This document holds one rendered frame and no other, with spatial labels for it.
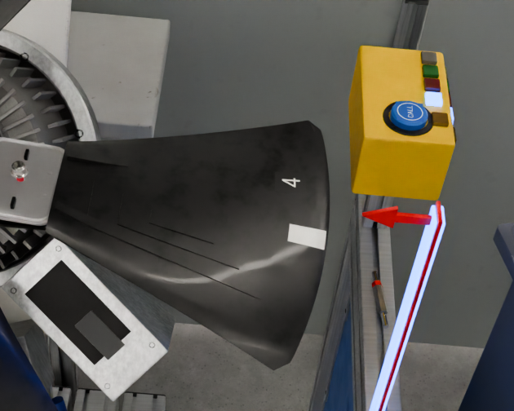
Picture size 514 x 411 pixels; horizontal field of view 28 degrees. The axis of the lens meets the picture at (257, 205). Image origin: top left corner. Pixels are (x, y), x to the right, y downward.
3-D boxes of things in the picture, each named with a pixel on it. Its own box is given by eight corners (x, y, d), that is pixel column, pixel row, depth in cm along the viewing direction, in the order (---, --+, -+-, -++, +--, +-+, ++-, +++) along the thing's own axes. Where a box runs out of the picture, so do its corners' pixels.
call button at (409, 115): (387, 108, 113) (391, 96, 111) (423, 112, 113) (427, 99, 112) (389, 133, 110) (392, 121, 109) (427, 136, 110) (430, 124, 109)
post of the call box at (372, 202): (361, 209, 130) (378, 139, 121) (384, 212, 131) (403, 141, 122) (362, 227, 128) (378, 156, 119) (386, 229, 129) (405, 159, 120)
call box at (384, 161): (346, 109, 127) (359, 41, 119) (426, 117, 127) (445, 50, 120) (348, 203, 116) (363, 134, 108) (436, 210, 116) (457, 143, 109)
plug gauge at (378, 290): (369, 270, 122) (381, 324, 117) (380, 269, 122) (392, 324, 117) (368, 276, 123) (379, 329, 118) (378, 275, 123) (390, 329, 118)
